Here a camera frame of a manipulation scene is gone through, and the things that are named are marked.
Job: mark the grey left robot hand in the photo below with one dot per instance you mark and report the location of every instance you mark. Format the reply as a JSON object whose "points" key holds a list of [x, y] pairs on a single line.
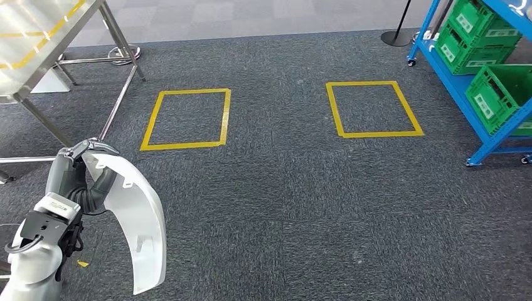
{"points": [[60, 170]]}

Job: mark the white plastic fender part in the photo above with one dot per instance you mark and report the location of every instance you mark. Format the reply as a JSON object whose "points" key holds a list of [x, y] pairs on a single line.
{"points": [[141, 216]]}

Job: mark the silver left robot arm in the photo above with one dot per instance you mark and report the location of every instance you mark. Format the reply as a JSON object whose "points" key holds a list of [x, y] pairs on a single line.
{"points": [[29, 270]]}

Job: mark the blue metal shelf rack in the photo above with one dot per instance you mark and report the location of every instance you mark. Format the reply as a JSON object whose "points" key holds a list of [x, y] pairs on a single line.
{"points": [[453, 89]]}

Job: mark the white panel table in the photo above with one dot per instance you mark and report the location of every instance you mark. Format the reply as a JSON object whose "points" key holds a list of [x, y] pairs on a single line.
{"points": [[52, 83]]}

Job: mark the yellow tape scrap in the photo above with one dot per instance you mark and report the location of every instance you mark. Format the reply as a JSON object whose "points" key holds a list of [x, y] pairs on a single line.
{"points": [[83, 264]]}

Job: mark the yellow floor tape square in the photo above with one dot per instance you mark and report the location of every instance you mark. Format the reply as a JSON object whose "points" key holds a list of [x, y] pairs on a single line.
{"points": [[374, 134], [187, 145]]}

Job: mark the round steel base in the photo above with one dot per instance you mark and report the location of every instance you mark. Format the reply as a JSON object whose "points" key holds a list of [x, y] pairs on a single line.
{"points": [[124, 54]]}

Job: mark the stainless steel table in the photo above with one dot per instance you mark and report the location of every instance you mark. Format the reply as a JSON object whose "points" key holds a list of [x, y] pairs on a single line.
{"points": [[25, 12]]}

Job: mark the green plastic crate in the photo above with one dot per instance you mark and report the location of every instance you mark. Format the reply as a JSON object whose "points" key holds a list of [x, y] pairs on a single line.
{"points": [[474, 62], [486, 25], [494, 104]]}

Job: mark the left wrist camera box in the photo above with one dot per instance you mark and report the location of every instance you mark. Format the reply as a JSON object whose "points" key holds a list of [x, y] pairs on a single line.
{"points": [[56, 205]]}

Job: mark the black stanchion post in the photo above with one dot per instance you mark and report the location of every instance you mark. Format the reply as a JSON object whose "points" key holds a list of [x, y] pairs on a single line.
{"points": [[397, 39]]}

